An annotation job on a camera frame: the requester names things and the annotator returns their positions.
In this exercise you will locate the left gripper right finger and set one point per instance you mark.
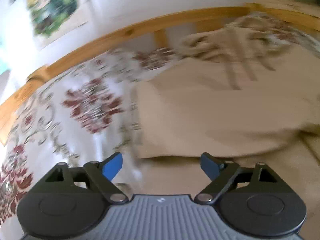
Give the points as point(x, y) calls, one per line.
point(254, 201)

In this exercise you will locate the green yellow wall poster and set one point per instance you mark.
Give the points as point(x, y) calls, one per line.
point(51, 19)

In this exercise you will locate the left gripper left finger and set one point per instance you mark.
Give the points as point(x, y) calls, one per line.
point(68, 202)

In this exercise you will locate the wooden bed frame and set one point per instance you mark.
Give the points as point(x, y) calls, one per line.
point(301, 15)

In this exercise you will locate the floral white bed cover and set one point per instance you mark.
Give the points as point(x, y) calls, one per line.
point(86, 113)

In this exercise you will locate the beige hooded garment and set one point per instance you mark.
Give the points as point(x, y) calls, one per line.
point(246, 92)

